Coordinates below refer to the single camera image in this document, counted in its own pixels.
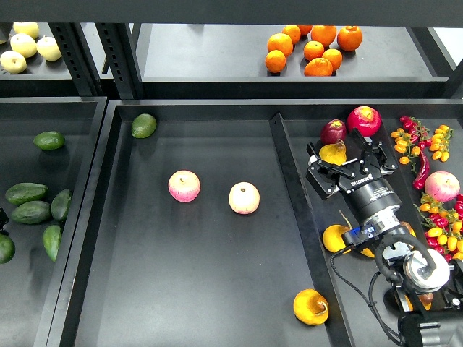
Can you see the black metal shelf frame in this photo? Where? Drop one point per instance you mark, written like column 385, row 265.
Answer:
column 215, row 49

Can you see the red chili pepper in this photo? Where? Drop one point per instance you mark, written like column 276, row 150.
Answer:
column 423, row 172

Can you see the green avocado lower left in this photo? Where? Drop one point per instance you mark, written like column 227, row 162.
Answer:
column 51, row 239

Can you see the orange far right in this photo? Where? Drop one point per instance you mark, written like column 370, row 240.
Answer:
column 349, row 38

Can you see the upper cherry tomato bunch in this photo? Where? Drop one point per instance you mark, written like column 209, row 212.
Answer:
column 413, row 138

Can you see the yellow pear left lower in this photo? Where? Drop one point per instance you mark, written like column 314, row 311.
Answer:
column 332, row 237

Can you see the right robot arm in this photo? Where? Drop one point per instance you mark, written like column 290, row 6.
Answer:
column 427, row 288

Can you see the yellow pear tray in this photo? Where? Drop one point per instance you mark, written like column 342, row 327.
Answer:
column 310, row 307

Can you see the orange back centre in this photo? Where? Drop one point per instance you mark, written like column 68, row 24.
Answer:
column 324, row 34

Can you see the pale yellow pear right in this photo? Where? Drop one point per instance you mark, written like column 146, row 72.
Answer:
column 48, row 48

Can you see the dark green avocado upright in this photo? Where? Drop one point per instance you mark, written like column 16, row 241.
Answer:
column 60, row 205

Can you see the orange back left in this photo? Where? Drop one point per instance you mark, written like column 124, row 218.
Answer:
column 293, row 31

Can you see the green avocado upper left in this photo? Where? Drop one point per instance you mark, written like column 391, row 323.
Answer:
column 50, row 140

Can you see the orange right of centre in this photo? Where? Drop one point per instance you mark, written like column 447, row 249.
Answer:
column 334, row 56

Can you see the pale pink apple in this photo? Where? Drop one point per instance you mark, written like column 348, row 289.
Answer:
column 244, row 198

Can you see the cherry tomato bunch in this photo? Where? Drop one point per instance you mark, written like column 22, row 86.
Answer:
column 413, row 138
column 442, row 225

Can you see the lower cherry tomato bunch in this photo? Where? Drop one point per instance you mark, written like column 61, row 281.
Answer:
column 442, row 225

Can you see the black left tray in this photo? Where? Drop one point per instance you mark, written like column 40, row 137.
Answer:
column 31, row 282

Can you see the dark green avocado middle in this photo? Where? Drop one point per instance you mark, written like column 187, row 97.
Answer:
column 32, row 212

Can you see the orange front centre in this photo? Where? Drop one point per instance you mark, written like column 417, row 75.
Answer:
column 318, row 67

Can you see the orange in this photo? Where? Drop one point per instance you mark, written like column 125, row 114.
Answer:
column 324, row 34
column 334, row 56
column 280, row 42
column 293, row 31
column 318, row 67
column 313, row 49
column 275, row 61
column 349, row 38

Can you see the pale yellow pear front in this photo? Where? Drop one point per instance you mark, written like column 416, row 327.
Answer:
column 13, row 62

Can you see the pink apple right tray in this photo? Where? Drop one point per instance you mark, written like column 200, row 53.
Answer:
column 442, row 186

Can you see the yellow pear under arm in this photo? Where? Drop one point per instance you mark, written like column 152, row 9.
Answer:
column 405, row 303

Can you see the pink red apple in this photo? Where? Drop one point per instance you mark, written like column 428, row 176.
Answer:
column 184, row 186

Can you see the bright red apple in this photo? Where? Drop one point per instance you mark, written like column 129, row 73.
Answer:
column 366, row 119

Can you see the yellow pear upper right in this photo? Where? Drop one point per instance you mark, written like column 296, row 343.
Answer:
column 335, row 153

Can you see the black tray divider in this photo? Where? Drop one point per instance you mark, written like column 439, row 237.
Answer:
column 338, row 329

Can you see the green avocado tray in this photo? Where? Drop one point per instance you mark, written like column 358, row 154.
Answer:
column 7, row 249

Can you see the green avocado tray corner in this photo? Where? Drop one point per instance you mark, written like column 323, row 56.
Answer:
column 143, row 126

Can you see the dark red apple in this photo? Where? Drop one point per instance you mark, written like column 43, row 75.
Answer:
column 332, row 131

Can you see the orange upper left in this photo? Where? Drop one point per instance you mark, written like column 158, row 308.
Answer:
column 280, row 42

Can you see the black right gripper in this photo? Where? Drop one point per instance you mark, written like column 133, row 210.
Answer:
column 365, row 196

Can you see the orange front left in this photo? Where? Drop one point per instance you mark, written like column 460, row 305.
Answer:
column 275, row 61

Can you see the yellow pear right lower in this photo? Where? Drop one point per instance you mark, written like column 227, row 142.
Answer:
column 368, row 251

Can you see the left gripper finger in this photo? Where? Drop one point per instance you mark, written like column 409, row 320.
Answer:
column 3, row 219

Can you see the orange back hidden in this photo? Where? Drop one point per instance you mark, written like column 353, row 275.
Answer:
column 305, row 29

